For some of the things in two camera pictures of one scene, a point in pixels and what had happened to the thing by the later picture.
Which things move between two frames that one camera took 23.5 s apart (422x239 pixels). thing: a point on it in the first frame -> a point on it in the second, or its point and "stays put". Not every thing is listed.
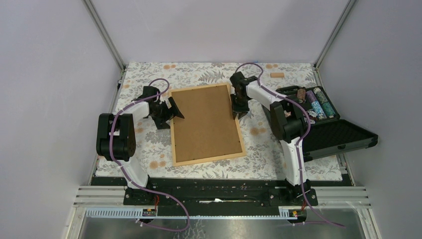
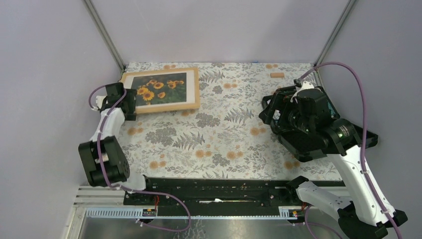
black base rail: [219, 192] stays put
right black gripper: [243, 111] -> [277, 102]
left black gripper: [171, 112] -> [130, 96]
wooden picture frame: [211, 159] -> [195, 105]
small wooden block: [277, 75] stays put
